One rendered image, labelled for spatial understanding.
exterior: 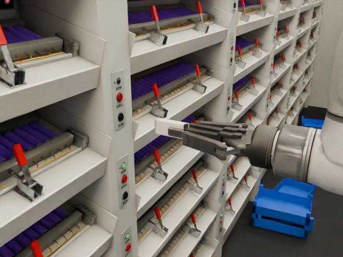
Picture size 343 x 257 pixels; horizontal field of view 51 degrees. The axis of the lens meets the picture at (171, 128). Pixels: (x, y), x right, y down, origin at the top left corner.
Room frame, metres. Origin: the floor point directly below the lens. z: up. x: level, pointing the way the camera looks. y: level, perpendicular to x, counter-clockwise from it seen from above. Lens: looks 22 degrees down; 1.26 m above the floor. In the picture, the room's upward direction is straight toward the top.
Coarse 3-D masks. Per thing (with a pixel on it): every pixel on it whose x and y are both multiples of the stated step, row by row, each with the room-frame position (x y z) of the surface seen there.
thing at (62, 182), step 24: (48, 120) 0.73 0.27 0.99; (72, 120) 0.69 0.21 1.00; (72, 144) 0.67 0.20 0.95; (96, 144) 0.67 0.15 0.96; (72, 168) 0.60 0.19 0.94; (96, 168) 0.63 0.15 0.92; (48, 192) 0.52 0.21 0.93; (72, 192) 0.58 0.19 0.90; (0, 216) 0.45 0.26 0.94; (24, 216) 0.47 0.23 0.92; (0, 240) 0.44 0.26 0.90
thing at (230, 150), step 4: (216, 148) 0.54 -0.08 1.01; (228, 148) 0.54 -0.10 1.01; (232, 148) 0.54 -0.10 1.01; (216, 152) 0.54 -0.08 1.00; (220, 152) 0.53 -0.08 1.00; (224, 152) 0.53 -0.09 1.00; (228, 152) 0.54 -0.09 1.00; (232, 152) 0.54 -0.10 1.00; (236, 152) 0.54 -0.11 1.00; (240, 152) 0.55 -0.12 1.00; (224, 156) 0.53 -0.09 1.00
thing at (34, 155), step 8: (64, 136) 0.66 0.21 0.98; (72, 136) 0.66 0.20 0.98; (40, 144) 0.61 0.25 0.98; (48, 144) 0.62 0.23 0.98; (56, 144) 0.62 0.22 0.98; (64, 144) 0.65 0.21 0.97; (24, 152) 0.58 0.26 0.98; (32, 152) 0.58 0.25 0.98; (40, 152) 0.59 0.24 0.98; (48, 152) 0.61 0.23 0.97; (8, 160) 0.55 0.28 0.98; (32, 160) 0.57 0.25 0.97; (40, 160) 0.59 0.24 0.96; (0, 168) 0.52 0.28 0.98; (8, 168) 0.53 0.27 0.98; (16, 168) 0.54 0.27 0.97; (0, 176) 0.52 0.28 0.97; (8, 176) 0.53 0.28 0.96
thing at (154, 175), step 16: (208, 112) 1.30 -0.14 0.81; (160, 144) 1.04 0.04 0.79; (176, 144) 1.09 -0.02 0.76; (144, 160) 0.92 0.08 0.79; (160, 160) 0.98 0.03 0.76; (176, 160) 1.00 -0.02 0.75; (192, 160) 1.04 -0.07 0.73; (144, 176) 0.88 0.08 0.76; (160, 176) 0.88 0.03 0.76; (176, 176) 0.94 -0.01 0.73; (144, 192) 0.82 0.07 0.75; (160, 192) 0.86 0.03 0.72; (144, 208) 0.79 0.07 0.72
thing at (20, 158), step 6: (18, 144) 0.52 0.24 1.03; (18, 150) 0.51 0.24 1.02; (18, 156) 0.51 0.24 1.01; (24, 156) 0.52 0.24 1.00; (18, 162) 0.51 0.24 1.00; (24, 162) 0.51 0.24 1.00; (24, 168) 0.51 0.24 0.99; (24, 174) 0.51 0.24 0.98; (30, 174) 0.51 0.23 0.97; (30, 180) 0.51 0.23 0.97
